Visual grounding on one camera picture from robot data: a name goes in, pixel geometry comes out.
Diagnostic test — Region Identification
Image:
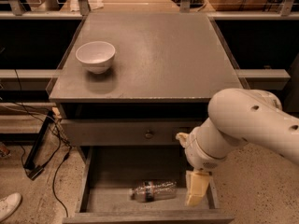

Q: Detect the closed top drawer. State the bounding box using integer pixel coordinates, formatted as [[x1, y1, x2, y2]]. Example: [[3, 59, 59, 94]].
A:
[[61, 119, 202, 146]]

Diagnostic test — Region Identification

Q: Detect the black metal stand leg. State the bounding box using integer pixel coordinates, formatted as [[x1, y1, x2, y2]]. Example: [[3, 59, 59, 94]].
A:
[[23, 111, 53, 180]]

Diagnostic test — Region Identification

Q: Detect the white ceramic bowl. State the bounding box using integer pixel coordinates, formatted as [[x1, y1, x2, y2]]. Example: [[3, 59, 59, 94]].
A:
[[76, 41, 116, 74]]

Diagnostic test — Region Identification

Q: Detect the round metal drawer knob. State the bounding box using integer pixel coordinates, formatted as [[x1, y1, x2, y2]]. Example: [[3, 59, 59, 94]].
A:
[[145, 131, 153, 139]]

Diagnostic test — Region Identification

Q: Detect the black floor cable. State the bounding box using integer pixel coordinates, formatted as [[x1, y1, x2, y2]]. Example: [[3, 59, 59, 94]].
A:
[[0, 100, 73, 218]]

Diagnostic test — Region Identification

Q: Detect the white sneaker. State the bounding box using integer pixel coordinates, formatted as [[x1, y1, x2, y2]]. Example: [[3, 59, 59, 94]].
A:
[[0, 192, 21, 222]]

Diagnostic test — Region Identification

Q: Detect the open middle drawer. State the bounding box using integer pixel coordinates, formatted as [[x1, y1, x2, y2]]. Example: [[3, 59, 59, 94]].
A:
[[63, 145, 235, 224]]

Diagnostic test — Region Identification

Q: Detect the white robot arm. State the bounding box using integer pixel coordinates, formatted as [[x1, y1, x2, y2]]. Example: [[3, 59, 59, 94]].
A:
[[176, 89, 299, 206]]

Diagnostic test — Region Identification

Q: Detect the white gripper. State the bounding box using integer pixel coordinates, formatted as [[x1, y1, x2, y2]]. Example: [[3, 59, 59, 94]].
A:
[[176, 128, 226, 206]]

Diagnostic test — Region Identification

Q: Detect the grey wooden cabinet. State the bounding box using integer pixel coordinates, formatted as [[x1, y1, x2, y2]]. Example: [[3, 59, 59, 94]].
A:
[[46, 12, 252, 224]]

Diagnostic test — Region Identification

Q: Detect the clear plastic water bottle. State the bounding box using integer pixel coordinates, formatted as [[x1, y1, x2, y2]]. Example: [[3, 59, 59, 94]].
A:
[[129, 180, 177, 203]]

